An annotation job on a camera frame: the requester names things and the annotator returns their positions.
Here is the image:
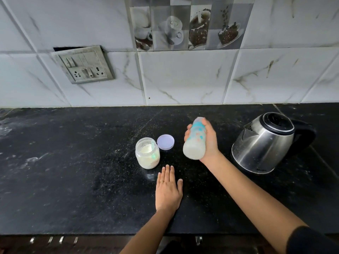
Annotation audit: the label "person's right hand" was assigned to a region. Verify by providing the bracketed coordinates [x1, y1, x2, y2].
[184, 117, 223, 166]

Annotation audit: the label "steel electric kettle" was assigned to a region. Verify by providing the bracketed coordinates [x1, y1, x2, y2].
[231, 112, 317, 174]

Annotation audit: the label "clear milk powder jar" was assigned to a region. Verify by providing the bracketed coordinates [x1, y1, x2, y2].
[135, 137, 160, 170]

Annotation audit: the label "grey wall switch socket panel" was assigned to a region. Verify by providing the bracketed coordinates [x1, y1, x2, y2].
[50, 45, 115, 84]

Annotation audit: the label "person's left hand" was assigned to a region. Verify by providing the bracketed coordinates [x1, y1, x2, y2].
[155, 164, 184, 212]

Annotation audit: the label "person's right forearm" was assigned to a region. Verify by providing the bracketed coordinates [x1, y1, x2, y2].
[210, 154, 309, 253]

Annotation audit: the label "blue measuring spoon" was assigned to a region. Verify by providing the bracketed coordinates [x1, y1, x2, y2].
[151, 140, 160, 161]

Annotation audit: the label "black shirt sleeve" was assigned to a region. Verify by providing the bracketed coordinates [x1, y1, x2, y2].
[286, 226, 339, 254]

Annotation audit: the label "clear printed baby bottle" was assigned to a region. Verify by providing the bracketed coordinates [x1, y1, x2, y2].
[183, 127, 207, 161]

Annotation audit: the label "lilac round jar lid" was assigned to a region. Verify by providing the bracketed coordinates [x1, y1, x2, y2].
[156, 134, 175, 151]

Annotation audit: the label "dark wooden base cabinet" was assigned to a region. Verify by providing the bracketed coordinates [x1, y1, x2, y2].
[0, 232, 339, 254]

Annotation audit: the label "black trousers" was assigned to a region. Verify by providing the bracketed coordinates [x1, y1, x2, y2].
[159, 242, 191, 254]

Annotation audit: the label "person's left forearm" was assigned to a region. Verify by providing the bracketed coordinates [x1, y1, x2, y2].
[119, 209, 175, 254]

